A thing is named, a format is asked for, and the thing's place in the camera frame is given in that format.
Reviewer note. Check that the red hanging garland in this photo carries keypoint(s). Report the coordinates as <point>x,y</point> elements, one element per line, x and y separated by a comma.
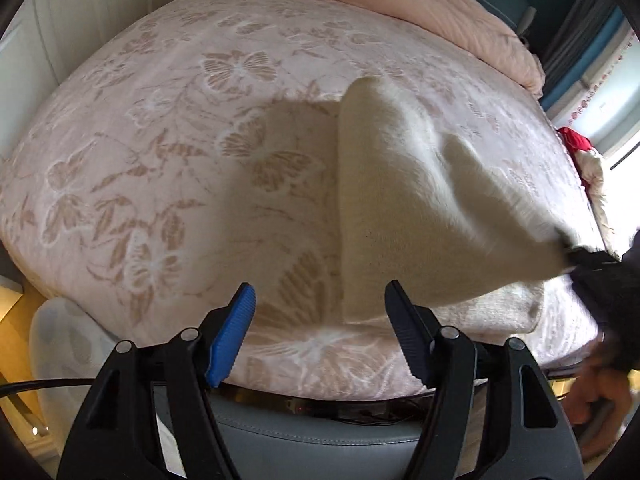
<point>581,106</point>

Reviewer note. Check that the person's right hand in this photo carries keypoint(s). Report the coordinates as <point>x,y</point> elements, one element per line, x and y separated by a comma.
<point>590,385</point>

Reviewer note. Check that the grey curtain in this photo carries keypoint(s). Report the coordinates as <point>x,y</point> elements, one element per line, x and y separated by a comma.
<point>580,25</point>

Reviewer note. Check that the grey headboard side wing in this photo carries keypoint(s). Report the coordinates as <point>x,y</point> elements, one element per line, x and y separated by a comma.
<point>527,17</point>

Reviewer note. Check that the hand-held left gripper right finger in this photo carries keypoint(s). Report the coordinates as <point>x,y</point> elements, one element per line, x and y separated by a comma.
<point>410,340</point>

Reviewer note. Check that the bed with floral pink cover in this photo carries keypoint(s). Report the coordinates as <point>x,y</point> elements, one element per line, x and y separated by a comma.
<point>175,160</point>

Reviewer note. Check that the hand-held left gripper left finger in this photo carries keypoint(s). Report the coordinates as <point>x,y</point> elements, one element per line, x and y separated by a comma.
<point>230,340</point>

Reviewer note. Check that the small red cloth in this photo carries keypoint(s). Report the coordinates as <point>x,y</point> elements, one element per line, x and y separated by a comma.
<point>575,140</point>

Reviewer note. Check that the white plastic object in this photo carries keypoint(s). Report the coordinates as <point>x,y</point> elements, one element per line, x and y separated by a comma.
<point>60,350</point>

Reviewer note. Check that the cream sweater with black hearts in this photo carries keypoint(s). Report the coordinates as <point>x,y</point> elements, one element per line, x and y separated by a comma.
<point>415,195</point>

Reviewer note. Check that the peach folded duvet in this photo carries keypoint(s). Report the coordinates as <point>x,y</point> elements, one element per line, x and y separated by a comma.
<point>400,5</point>

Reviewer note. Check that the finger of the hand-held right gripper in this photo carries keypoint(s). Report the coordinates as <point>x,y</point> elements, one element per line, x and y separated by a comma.
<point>587,258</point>

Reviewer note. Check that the white wardrobe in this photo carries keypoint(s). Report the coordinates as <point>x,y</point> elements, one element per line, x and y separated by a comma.
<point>60,25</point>

